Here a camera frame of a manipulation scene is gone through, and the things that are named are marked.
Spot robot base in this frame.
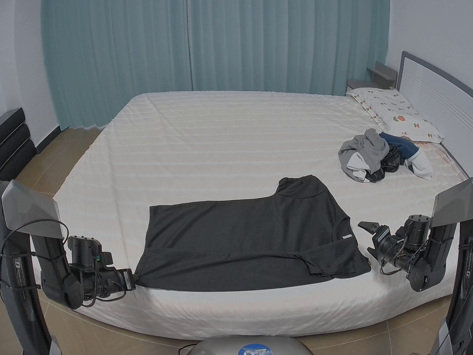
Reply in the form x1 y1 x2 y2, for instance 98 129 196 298
186 337 315 355

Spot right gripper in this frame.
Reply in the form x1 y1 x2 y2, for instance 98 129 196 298
358 220 406 266

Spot grey bedside table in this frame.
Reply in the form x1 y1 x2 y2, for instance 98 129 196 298
347 61 398 89

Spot black T-shirt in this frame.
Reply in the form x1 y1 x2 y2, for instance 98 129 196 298
135 175 372 292

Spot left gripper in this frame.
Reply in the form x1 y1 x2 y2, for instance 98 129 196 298
98 268 136 296

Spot black cable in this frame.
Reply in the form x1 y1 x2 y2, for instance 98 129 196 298
0 218 70 259

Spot white printed pillow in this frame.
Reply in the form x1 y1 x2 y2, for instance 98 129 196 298
346 87 445 143

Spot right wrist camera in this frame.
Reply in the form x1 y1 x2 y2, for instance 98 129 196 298
372 226 393 242

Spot bed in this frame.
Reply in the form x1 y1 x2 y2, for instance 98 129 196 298
52 50 473 341

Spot black chest of drawers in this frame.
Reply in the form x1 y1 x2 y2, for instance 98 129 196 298
0 107 37 182

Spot blue-green curtain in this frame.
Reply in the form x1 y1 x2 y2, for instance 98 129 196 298
41 0 194 130
188 0 391 96

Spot pile of clothes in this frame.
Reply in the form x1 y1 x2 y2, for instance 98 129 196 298
338 129 433 184

